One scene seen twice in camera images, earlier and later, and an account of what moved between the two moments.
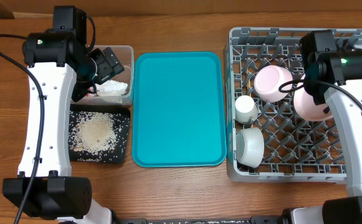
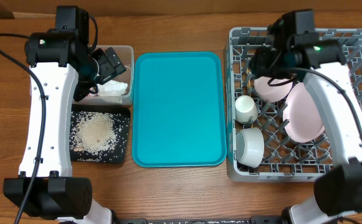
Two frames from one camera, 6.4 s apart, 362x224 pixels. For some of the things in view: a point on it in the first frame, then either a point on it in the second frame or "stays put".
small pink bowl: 268,80 stays put
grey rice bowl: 250,147 stays put
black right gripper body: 318,96 to 268,65
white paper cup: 245,109 stays put
